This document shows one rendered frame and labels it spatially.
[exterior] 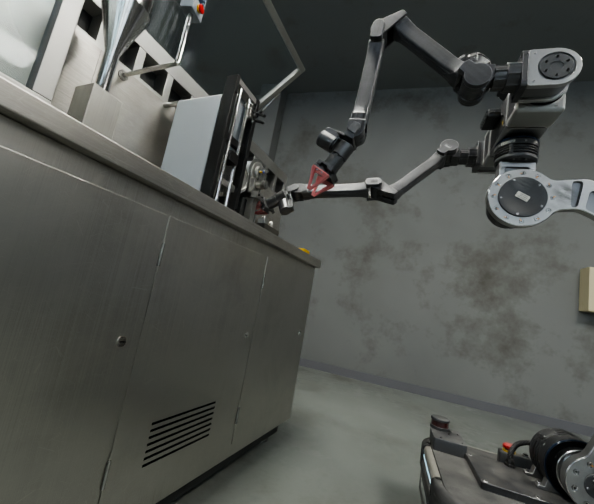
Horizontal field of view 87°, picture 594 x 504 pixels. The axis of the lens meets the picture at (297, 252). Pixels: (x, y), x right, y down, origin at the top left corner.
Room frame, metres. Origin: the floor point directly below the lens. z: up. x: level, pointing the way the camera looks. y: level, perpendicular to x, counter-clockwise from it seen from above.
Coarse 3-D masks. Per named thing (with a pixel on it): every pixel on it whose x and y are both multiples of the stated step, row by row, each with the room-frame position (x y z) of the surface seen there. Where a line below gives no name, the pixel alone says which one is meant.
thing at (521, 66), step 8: (520, 56) 0.82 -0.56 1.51; (528, 56) 0.79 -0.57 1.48; (512, 64) 0.81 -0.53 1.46; (520, 64) 0.80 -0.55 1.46; (528, 64) 0.79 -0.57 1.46; (496, 72) 0.82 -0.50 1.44; (504, 72) 0.82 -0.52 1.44; (512, 72) 0.80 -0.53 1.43; (520, 72) 0.80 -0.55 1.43; (496, 80) 0.83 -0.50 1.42; (504, 80) 0.83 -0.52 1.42; (512, 80) 0.82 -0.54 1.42; (520, 80) 0.80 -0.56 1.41; (496, 88) 0.85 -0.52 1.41; (504, 88) 0.84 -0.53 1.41; (512, 88) 0.83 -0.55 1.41; (520, 88) 0.81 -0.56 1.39; (512, 96) 0.86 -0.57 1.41; (520, 96) 0.84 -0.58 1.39
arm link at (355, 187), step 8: (304, 184) 1.43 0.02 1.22; (336, 184) 1.39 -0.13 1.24; (344, 184) 1.38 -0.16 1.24; (352, 184) 1.37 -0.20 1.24; (360, 184) 1.36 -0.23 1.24; (368, 184) 1.31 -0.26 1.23; (376, 184) 1.30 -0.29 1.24; (296, 192) 1.42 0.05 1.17; (304, 192) 1.41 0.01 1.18; (328, 192) 1.39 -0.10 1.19; (336, 192) 1.38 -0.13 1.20; (344, 192) 1.37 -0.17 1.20; (352, 192) 1.36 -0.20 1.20; (360, 192) 1.36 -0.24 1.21; (368, 192) 1.37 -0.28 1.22; (296, 200) 1.47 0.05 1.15; (368, 200) 1.41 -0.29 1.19; (376, 200) 1.40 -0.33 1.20
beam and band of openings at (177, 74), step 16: (96, 0) 0.98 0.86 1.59; (80, 16) 1.01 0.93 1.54; (96, 16) 1.03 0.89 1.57; (96, 32) 1.01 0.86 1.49; (144, 32) 1.15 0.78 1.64; (128, 48) 1.17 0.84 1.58; (144, 48) 1.16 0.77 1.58; (160, 48) 1.22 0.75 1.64; (128, 64) 1.16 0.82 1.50; (144, 64) 1.25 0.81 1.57; (144, 80) 1.27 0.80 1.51; (160, 80) 1.30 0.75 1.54; (176, 80) 1.33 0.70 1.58; (192, 80) 1.40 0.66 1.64; (160, 96) 1.28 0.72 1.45; (176, 96) 1.43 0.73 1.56; (192, 96) 1.43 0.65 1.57; (256, 144) 1.96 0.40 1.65; (272, 176) 2.26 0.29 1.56
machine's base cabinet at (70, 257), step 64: (0, 128) 0.43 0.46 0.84; (0, 192) 0.45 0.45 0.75; (64, 192) 0.53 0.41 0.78; (128, 192) 0.63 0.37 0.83; (0, 256) 0.48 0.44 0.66; (64, 256) 0.55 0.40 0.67; (128, 256) 0.66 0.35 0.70; (192, 256) 0.83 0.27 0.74; (256, 256) 1.11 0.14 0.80; (0, 320) 0.50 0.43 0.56; (64, 320) 0.58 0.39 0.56; (128, 320) 0.70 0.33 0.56; (192, 320) 0.88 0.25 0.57; (256, 320) 1.18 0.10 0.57; (0, 384) 0.52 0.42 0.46; (64, 384) 0.61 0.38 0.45; (128, 384) 0.74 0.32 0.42; (192, 384) 0.93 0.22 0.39; (256, 384) 1.27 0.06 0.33; (0, 448) 0.54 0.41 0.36; (64, 448) 0.64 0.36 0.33; (128, 448) 0.77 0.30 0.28; (192, 448) 0.98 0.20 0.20
